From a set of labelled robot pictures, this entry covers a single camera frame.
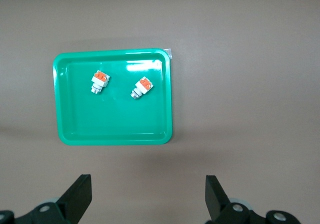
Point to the green plastic tray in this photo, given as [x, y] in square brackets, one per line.
[112, 118]

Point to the clear tape piece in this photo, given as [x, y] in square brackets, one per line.
[168, 52]

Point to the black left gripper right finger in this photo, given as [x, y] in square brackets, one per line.
[215, 199]

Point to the green push button white-orange body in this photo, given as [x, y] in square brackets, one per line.
[142, 86]
[100, 80]

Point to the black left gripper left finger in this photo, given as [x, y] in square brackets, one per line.
[75, 199]

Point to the brown table mat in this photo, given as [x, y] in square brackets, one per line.
[225, 108]

